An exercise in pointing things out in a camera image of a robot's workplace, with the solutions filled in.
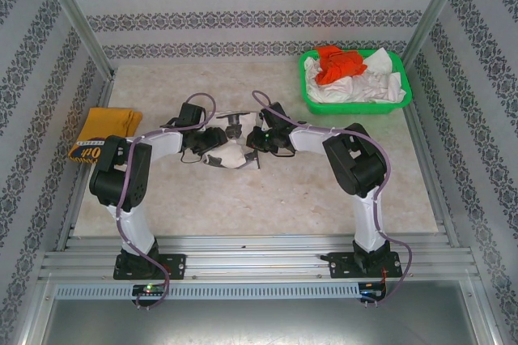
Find white t-shirt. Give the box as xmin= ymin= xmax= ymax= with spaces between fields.
xmin=304 ymin=48 xmax=406 ymax=104
xmin=201 ymin=109 xmax=264 ymax=171

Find green plastic basket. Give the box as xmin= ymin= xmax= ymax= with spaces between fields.
xmin=298 ymin=48 xmax=413 ymax=116

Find folded yellow printed t-shirt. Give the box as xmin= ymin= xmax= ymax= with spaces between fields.
xmin=67 ymin=106 xmax=143 ymax=166

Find orange t-shirt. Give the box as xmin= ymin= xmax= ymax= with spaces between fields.
xmin=314 ymin=45 xmax=368 ymax=85

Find crumpled white t-shirt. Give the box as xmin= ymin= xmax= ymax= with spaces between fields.
xmin=304 ymin=48 xmax=406 ymax=104

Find aluminium mounting rails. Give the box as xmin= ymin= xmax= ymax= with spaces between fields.
xmin=38 ymin=231 xmax=481 ymax=281

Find small controller board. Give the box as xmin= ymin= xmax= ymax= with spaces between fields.
xmin=131 ymin=283 xmax=169 ymax=297
xmin=358 ymin=282 xmax=388 ymax=300

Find sheet metal tray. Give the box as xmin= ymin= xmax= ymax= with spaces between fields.
xmin=36 ymin=279 xmax=499 ymax=345

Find thin black camera cable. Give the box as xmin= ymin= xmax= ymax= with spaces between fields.
xmin=179 ymin=149 xmax=207 ymax=166
xmin=266 ymin=146 xmax=296 ymax=159

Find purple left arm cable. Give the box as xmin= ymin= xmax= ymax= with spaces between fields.
xmin=117 ymin=92 xmax=215 ymax=309

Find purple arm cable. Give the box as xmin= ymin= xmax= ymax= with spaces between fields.
xmin=117 ymin=92 xmax=215 ymax=309
xmin=251 ymin=90 xmax=414 ymax=308

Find aluminium side rail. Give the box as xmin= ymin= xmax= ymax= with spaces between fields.
xmin=54 ymin=73 xmax=118 ymax=253
xmin=404 ymin=65 xmax=462 ymax=249

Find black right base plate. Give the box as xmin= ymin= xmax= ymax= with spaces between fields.
xmin=321 ymin=251 xmax=401 ymax=279

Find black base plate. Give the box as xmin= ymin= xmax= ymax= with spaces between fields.
xmin=114 ymin=253 xmax=188 ymax=281
xmin=321 ymin=251 xmax=401 ymax=279

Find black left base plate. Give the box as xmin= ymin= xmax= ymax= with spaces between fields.
xmin=114 ymin=253 xmax=188 ymax=281

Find aluminium frame post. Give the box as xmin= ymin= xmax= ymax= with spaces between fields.
xmin=34 ymin=0 xmax=117 ymax=81
xmin=402 ymin=0 xmax=474 ymax=66

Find slotted grey cable duct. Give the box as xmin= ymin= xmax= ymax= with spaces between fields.
xmin=54 ymin=283 xmax=361 ymax=298

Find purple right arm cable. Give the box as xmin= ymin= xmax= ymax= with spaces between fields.
xmin=251 ymin=90 xmax=414 ymax=308

